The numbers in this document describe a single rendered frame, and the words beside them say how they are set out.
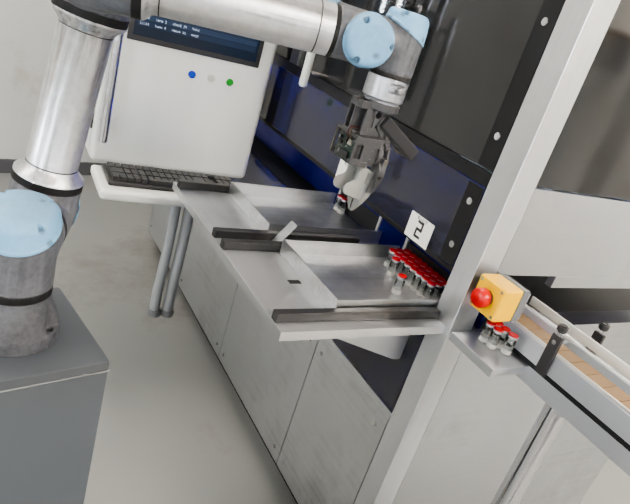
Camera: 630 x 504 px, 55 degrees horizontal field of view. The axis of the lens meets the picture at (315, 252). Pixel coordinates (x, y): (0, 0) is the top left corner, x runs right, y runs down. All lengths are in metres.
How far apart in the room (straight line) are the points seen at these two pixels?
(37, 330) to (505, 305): 0.84
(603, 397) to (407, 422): 0.44
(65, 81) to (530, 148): 0.81
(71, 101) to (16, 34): 2.70
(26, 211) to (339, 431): 1.01
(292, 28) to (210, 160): 1.15
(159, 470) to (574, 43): 1.61
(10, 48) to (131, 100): 1.93
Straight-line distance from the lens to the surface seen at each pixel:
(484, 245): 1.25
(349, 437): 1.64
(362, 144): 1.08
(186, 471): 2.04
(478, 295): 1.21
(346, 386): 1.63
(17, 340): 1.06
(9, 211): 1.02
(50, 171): 1.10
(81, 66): 1.05
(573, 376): 1.27
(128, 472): 2.01
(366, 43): 0.90
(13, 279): 1.02
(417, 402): 1.41
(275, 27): 0.90
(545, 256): 1.40
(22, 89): 3.83
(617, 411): 1.23
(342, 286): 1.32
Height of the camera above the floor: 1.44
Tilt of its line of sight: 23 degrees down
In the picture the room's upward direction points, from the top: 18 degrees clockwise
